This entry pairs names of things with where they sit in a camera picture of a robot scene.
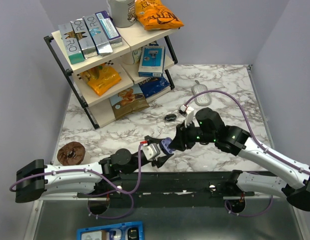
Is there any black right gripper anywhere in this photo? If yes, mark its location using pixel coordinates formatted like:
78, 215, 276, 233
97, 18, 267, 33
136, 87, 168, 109
168, 118, 216, 152

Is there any black earbud charging case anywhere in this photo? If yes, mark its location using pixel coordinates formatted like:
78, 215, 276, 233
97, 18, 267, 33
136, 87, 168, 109
164, 113, 177, 122

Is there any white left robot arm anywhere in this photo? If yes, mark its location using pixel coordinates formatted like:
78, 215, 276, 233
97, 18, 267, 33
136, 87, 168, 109
10, 136, 174, 203

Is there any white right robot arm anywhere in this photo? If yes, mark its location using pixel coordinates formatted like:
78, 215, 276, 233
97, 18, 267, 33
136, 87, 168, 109
169, 106, 310, 212

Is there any brown cookie bag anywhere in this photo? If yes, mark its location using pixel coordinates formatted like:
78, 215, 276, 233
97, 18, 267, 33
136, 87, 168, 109
110, 84, 149, 120

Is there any dark blue snack bag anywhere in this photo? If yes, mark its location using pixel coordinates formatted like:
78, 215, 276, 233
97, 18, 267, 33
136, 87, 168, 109
138, 77, 170, 99

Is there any orange snack bag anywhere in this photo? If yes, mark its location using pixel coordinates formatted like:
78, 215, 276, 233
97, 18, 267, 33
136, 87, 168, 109
80, 64, 122, 96

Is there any brown crumpled wrapper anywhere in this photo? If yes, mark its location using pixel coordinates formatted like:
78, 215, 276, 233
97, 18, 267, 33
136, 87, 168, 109
57, 141, 86, 166

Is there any blue razor box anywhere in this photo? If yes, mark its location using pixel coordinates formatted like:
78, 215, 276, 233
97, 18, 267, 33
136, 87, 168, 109
138, 45, 165, 78

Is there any white cup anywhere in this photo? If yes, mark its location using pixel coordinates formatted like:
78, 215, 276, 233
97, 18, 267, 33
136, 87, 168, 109
121, 47, 142, 65

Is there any blue plastic tray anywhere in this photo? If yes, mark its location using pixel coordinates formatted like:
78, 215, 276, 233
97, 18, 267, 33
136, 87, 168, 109
77, 221, 145, 240

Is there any blue silver RO box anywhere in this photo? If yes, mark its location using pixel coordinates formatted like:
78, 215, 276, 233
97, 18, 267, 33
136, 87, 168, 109
83, 14, 113, 56

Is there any purple white box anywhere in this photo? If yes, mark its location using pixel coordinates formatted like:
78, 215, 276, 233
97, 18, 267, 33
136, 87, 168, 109
95, 10, 123, 48

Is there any teal RO box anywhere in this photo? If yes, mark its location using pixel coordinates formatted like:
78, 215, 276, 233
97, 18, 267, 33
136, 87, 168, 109
58, 22, 85, 65

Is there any orange chips bag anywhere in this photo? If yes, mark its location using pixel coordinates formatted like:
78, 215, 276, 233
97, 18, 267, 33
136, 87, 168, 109
135, 0, 184, 30

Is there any grey printed mug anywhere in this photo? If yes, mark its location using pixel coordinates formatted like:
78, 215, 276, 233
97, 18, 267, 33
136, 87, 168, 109
107, 0, 136, 28

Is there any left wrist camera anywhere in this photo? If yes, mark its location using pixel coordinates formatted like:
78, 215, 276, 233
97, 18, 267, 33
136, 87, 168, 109
141, 143, 161, 161

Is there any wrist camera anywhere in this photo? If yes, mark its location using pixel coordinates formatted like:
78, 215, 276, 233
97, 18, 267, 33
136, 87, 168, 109
179, 104, 194, 128
141, 143, 161, 161

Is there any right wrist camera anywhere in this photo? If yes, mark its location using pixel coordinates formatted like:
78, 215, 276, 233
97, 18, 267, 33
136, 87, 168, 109
179, 104, 194, 128

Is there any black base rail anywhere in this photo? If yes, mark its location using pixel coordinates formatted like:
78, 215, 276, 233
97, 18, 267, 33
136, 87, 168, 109
77, 171, 255, 209

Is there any black frame wooden shelf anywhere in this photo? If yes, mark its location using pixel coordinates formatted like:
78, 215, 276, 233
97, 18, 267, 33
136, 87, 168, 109
44, 23, 178, 129

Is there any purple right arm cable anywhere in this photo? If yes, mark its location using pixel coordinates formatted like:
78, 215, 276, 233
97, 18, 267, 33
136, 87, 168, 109
184, 89, 310, 218

